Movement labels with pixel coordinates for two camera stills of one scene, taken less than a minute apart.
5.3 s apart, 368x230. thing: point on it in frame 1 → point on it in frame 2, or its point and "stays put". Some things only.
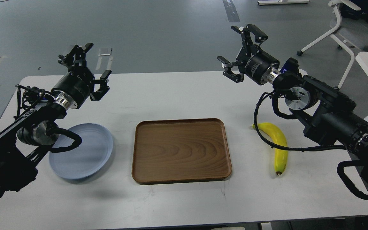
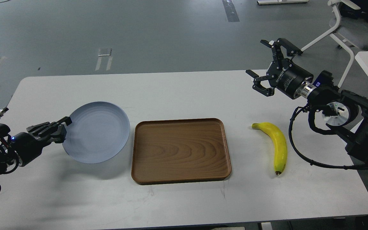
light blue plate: [95, 149] → [99, 131]
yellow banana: [280, 156] stays put
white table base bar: [270, 2] stays put
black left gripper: [79, 83] → [26, 147]
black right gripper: [252, 61] → [287, 77]
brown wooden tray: [173, 150] stays put
